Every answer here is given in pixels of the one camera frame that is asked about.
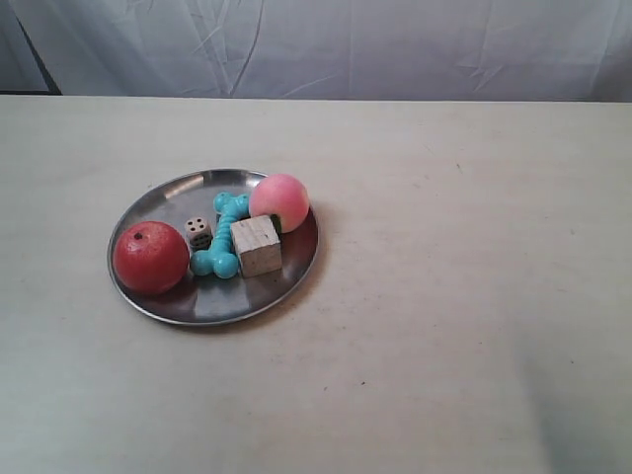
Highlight pink toy peach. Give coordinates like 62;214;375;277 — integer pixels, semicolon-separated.
249;174;310;233

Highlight white wrinkled backdrop cloth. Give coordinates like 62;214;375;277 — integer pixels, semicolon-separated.
1;1;631;102

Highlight turquoise rubber bone toy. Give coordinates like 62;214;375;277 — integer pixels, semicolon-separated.
190;192;249;279

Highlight round stainless steel plate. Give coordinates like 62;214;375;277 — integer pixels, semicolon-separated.
108;169;320;327

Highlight red toy apple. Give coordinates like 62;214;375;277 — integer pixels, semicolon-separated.
112;220;190;295

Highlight white die with black dots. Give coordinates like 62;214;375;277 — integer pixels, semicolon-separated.
185;216;213;252

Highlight pale wooden cube block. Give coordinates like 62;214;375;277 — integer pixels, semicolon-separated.
230;215;282;277

